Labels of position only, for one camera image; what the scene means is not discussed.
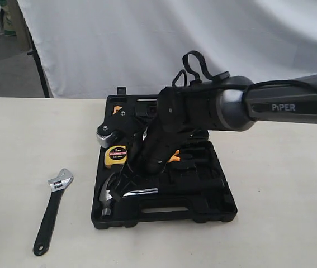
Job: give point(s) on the adjustable wrench black handle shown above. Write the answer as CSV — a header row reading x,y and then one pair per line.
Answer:
x,y
57,186

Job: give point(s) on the cardboard box in background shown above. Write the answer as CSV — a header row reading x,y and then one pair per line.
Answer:
x,y
14,24

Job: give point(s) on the orange utility knife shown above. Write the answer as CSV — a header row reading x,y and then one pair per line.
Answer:
x,y
117,110

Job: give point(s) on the black plastic tool case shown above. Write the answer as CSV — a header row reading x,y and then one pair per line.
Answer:
x,y
197,154

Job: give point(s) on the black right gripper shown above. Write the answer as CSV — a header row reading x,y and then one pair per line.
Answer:
x,y
156,149

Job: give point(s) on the orange handled pliers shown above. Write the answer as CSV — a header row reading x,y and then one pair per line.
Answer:
x,y
174,157

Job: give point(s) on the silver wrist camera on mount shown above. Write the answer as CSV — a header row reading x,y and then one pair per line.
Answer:
x,y
122,124

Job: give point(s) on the black backdrop stand pole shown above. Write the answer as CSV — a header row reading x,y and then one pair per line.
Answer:
x,y
32,51

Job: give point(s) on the yellow tape measure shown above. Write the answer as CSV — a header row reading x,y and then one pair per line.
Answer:
x,y
115,155

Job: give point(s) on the claw hammer black grip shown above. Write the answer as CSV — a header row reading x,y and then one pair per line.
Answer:
x,y
167,186

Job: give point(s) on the white backdrop cloth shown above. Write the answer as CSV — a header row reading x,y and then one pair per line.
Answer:
x,y
88,48

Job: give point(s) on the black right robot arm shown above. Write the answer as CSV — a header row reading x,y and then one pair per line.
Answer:
x,y
234,104

